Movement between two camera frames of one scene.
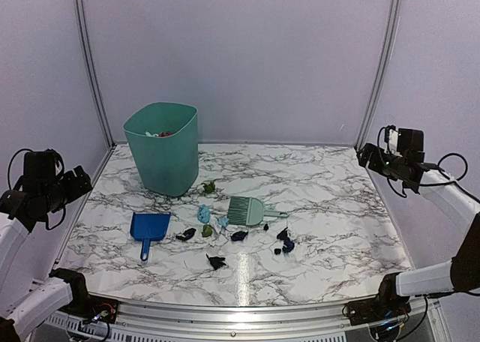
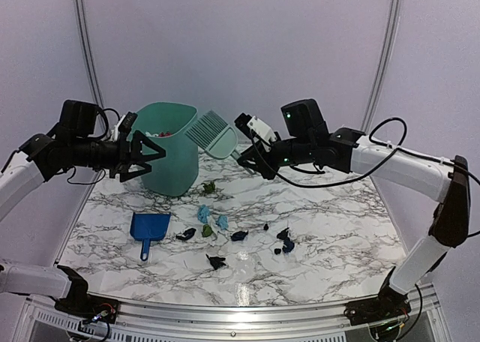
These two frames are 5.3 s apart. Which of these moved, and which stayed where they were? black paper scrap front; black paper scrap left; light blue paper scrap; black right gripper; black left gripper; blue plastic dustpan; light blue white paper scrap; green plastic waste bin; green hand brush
Moved: black left gripper; green hand brush; black right gripper
Stayed: black paper scrap left; black paper scrap front; green plastic waste bin; light blue paper scrap; blue plastic dustpan; light blue white paper scrap
